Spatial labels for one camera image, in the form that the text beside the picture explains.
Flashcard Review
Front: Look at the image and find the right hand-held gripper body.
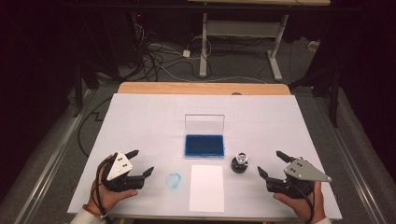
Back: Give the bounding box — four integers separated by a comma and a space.
265, 157, 332, 200

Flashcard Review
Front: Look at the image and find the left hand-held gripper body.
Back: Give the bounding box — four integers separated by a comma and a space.
102, 151, 146, 192

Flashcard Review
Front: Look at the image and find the stamp with clear handle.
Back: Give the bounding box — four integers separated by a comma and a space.
232, 151, 249, 169

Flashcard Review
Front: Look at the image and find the white paper sheet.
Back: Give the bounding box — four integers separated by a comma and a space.
189, 164, 225, 214

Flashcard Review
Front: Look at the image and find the blue ink pad clear case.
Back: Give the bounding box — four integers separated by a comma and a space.
183, 113, 226, 159

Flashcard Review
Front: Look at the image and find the person's right hand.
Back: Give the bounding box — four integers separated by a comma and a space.
273, 180, 326, 224

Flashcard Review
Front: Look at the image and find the person's left hand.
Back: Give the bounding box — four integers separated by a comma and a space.
88, 154, 139, 216

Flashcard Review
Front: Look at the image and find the person's left white sleeve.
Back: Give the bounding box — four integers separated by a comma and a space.
69, 207, 106, 224

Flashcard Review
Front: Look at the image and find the black metal stand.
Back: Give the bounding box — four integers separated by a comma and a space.
289, 62, 342, 129

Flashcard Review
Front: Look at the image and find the wooden table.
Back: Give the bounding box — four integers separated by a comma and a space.
117, 81, 292, 96

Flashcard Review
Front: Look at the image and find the right hand-held gripper black cable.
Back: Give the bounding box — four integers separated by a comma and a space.
297, 185, 316, 224

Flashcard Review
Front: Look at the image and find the hand-held gripper black cable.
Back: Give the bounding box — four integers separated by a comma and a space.
94, 161, 113, 224
297, 185, 316, 224

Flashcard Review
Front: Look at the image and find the left hand-held gripper black cable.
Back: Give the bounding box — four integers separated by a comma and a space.
94, 161, 113, 224

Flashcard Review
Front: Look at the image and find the black floor cable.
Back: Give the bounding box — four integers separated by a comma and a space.
77, 96, 114, 158

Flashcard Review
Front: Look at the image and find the metal floor rail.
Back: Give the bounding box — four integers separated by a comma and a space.
311, 96, 389, 224
13, 88, 97, 224

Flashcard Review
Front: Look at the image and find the tangle of black cables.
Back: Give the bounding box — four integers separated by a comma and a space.
129, 12, 206, 82

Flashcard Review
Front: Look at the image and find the long white floor cable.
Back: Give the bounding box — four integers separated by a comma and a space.
146, 43, 269, 85

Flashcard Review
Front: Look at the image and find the white metal desk frame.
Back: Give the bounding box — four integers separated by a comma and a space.
186, 0, 332, 82

